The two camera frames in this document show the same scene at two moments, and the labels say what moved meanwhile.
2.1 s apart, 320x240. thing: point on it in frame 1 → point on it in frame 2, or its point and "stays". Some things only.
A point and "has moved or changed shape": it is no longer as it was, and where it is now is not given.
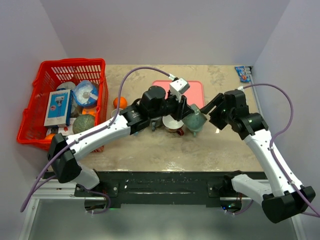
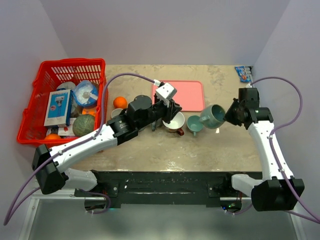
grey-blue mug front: [156, 122] stays
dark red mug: [170, 124] stays
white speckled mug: [113, 113] stays
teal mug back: [195, 121] has moved or changed shape
